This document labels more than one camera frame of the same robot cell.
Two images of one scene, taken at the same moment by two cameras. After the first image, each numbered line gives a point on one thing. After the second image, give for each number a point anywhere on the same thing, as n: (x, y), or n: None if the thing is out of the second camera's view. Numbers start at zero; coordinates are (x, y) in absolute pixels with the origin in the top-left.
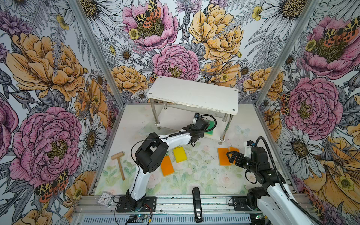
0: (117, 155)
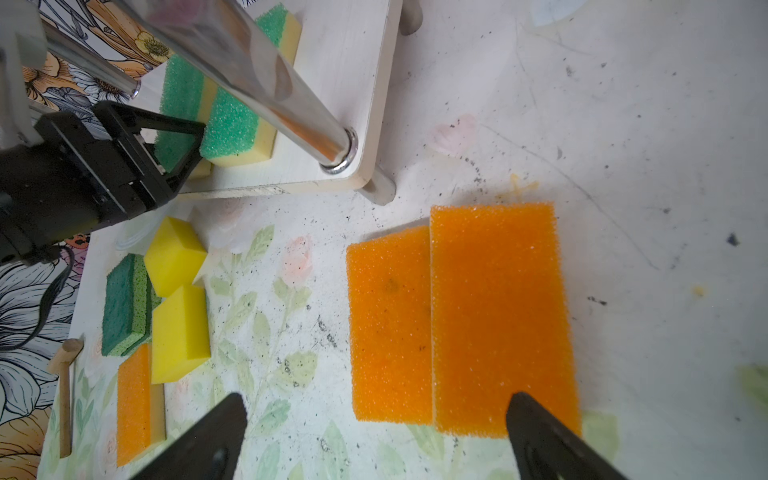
0: (62, 362)
